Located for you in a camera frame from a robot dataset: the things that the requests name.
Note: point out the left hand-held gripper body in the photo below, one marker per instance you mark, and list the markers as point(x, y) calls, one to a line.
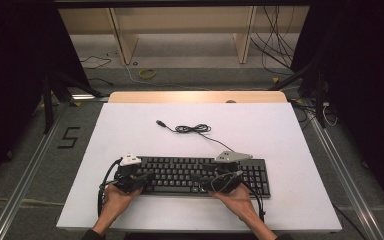
point(128, 160)

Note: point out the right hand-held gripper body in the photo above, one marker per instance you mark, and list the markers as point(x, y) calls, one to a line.
point(230, 156)

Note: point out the black keyboard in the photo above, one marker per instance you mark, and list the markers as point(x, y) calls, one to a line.
point(176, 175)

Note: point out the person's left hand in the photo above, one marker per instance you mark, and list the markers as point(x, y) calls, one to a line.
point(116, 201)

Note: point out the person's right hand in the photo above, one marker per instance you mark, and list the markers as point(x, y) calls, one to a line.
point(238, 201)

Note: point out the white board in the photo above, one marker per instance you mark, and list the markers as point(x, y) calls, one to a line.
point(263, 133)

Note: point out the wooden table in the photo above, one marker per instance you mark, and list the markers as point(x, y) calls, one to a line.
point(196, 96)

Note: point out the yellow tape roll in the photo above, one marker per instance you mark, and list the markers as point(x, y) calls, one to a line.
point(146, 74)

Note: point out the black metal stand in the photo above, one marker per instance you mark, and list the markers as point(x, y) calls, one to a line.
point(320, 100)
point(48, 106)

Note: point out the wooden shelf unit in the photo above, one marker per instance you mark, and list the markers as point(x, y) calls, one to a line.
point(126, 43)

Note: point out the dark curtain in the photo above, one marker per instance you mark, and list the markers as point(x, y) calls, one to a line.
point(10, 83)
point(366, 83)

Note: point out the aluminium floor rail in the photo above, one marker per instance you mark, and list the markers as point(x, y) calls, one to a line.
point(346, 180)
point(23, 186)

